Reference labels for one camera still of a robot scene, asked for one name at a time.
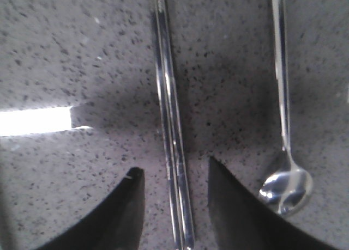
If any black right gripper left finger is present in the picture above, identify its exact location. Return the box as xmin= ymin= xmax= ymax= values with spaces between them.
xmin=39 ymin=167 xmax=145 ymax=249

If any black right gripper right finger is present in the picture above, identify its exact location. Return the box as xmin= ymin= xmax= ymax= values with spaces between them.
xmin=208 ymin=157 xmax=333 ymax=249

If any steel spoon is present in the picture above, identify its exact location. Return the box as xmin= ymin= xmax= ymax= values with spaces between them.
xmin=258 ymin=0 xmax=313 ymax=216

